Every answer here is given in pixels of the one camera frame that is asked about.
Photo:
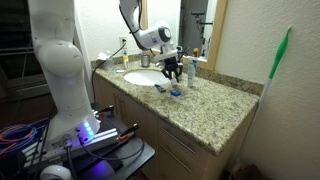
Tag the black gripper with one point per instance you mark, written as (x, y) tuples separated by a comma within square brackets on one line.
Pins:
[(172, 66)]

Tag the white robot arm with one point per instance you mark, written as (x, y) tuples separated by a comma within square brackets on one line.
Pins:
[(52, 26)]

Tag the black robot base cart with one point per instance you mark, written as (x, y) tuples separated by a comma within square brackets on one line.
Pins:
[(117, 161)]

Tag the white blue toothpaste tube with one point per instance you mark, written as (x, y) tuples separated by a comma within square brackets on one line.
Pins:
[(192, 64)]

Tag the small blue box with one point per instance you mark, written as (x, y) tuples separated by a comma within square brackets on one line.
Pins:
[(175, 93)]

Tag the white oval sink basin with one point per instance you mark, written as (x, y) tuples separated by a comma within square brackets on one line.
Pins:
[(145, 77)]

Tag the metal cup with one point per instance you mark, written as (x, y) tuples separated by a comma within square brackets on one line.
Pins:
[(145, 60)]

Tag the small yellow capped bottle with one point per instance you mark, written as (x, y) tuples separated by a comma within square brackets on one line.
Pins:
[(125, 59)]

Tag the wood framed mirror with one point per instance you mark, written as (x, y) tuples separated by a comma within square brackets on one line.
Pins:
[(193, 24)]

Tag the clear plastic bottle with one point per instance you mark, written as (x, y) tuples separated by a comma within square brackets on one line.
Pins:
[(109, 61)]

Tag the wooden vanity cabinet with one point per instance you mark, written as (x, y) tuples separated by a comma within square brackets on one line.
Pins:
[(196, 135)]

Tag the white wall outlet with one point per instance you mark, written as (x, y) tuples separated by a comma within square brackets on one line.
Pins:
[(122, 40)]

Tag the green white mop handle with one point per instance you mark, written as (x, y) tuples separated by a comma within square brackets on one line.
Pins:
[(281, 49)]

